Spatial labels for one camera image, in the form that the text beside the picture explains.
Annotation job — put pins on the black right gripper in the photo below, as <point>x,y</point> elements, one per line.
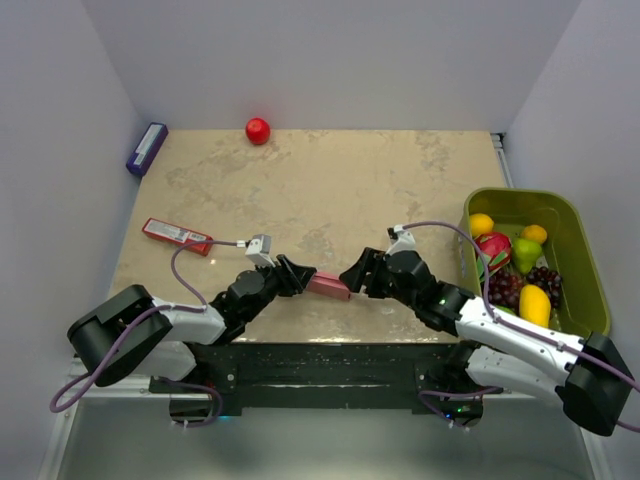
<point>356,276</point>

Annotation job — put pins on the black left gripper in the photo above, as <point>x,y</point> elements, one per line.
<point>293,278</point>

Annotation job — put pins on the pink paper box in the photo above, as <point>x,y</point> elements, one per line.
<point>329,285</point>

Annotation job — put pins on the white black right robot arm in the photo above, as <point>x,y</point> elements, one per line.
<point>587,377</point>

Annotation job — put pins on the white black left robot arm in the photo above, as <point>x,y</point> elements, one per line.
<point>119,335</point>

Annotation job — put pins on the red rectangular carton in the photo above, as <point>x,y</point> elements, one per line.
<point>197,242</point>

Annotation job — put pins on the yellow lemon upper left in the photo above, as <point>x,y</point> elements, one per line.
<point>480,224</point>

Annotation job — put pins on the red dragon fruit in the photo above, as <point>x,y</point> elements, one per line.
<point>495,252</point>

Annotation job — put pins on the dark purple grapes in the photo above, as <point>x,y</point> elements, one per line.
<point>506,284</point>

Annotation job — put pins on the red apple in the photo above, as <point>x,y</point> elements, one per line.
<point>257,131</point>

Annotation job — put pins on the green lime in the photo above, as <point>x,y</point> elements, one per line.
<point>506,310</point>

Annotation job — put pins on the green pear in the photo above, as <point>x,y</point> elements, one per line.
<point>525,254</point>

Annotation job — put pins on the orange fruit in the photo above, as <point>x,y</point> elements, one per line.
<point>534,233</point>

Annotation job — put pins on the purple rectangular carton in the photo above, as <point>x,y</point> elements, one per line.
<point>147,149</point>

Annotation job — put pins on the green plastic bin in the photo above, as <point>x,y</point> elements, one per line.
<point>583,308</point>

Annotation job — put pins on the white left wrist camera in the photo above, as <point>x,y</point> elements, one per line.
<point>258,251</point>

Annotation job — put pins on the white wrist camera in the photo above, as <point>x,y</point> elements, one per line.
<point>258,251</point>
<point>400,240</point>

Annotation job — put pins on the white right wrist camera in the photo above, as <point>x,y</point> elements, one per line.
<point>400,240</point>

